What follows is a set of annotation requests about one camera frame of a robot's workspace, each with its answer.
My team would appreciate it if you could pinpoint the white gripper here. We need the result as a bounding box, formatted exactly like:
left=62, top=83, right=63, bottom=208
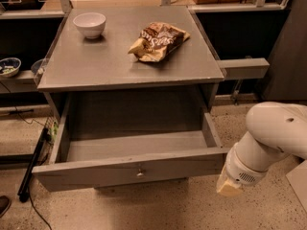
left=216, top=143, right=266, bottom=196

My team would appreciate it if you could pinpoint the grey top drawer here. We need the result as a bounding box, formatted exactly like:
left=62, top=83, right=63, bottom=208
left=32, top=93, right=239, bottom=193

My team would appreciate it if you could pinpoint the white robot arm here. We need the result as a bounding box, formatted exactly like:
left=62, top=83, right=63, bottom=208
left=216, top=102, right=307, bottom=196

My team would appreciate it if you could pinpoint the grey drawer cabinet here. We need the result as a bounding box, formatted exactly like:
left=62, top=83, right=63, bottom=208
left=36, top=5, right=226, bottom=190

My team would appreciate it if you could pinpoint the grey side shelf right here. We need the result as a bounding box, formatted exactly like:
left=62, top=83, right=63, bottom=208
left=217, top=57, right=270, bottom=81

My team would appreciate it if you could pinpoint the grey side shelf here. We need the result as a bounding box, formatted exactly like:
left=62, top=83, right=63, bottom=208
left=0, top=70, right=37, bottom=94
left=217, top=57, right=270, bottom=81

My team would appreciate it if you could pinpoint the brown chip bag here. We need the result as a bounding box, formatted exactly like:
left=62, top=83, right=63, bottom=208
left=129, top=22, right=190, bottom=62

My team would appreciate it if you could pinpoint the black floor bar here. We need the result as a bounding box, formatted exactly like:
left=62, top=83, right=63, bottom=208
left=17, top=127, right=48, bottom=203

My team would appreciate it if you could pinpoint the white ceramic bowl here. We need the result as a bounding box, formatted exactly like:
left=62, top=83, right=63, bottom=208
left=73, top=12, right=106, bottom=39

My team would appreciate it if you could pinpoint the black shoe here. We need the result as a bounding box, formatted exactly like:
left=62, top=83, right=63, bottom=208
left=0, top=195, right=12, bottom=218

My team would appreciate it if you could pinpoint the clear plastic container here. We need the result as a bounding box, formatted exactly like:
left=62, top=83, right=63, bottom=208
left=31, top=58, right=49, bottom=85

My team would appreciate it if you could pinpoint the grey side shelf left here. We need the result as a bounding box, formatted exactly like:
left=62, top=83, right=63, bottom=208
left=0, top=70, right=37, bottom=94

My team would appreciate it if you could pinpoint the blue patterned bowl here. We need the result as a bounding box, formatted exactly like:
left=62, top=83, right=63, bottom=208
left=0, top=57, right=21, bottom=78

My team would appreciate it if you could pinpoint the black cable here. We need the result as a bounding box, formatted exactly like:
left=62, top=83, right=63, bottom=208
left=0, top=80, right=54, bottom=230

